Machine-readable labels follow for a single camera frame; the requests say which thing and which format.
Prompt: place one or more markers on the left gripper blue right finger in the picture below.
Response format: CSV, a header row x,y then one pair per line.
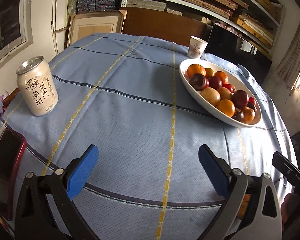
x,y
216,170

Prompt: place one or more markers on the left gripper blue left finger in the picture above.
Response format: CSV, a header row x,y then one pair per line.
x,y
80,171

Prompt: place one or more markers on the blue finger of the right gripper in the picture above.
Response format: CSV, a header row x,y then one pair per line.
x,y
285,166

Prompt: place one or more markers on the spotted orange persimmon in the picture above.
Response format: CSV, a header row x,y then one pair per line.
x,y
248,115

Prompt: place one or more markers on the wrinkled dark passion fruit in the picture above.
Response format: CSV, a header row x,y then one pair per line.
x,y
252,106

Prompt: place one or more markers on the dark red plum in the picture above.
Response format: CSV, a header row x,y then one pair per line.
x,y
215,82
199,82
240,99

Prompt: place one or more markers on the large tan round fruit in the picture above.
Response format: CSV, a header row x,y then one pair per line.
x,y
211,95

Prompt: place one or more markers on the red cherry tomato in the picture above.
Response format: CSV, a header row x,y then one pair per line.
x,y
252,100

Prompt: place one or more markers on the bright orange mandarin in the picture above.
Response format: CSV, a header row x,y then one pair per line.
x,y
195,69

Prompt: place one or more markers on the greenish orange mandarin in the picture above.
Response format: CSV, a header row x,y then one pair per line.
x,y
209,73

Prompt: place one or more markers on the person's right hand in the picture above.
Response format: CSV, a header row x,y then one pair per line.
x,y
288,206

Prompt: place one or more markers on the red-cased smartphone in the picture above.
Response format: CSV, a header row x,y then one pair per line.
x,y
12,146

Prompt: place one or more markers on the white oval plate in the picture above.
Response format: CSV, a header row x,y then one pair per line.
x,y
205,104

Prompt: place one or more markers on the light blue checked tablecloth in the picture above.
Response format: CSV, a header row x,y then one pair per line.
x,y
125,95

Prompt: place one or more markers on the white beverage can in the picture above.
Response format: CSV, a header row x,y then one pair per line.
x,y
35,83

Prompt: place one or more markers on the white paper cup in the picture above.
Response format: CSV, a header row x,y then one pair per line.
x,y
196,47

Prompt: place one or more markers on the black panel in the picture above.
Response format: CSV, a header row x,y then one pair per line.
x,y
230,47

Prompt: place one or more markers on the brown wooden board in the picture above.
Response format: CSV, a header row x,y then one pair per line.
x,y
162,25

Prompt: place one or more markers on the metal shelf with boxes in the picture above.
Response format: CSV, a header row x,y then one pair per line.
x,y
258,20

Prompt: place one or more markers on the window with white frame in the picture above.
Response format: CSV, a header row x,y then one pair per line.
x,y
15,28

